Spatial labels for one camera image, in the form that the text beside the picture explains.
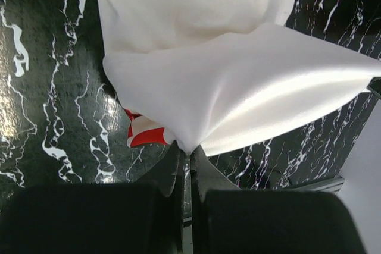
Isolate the white t-shirt red print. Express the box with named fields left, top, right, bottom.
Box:
left=98, top=0, right=380, bottom=156

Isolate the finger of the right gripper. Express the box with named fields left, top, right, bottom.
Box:
left=367, top=77, right=381, bottom=98

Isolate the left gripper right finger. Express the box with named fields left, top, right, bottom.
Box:
left=190, top=148, right=366, bottom=253

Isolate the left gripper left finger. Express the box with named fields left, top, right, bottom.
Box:
left=1, top=143, right=185, bottom=253

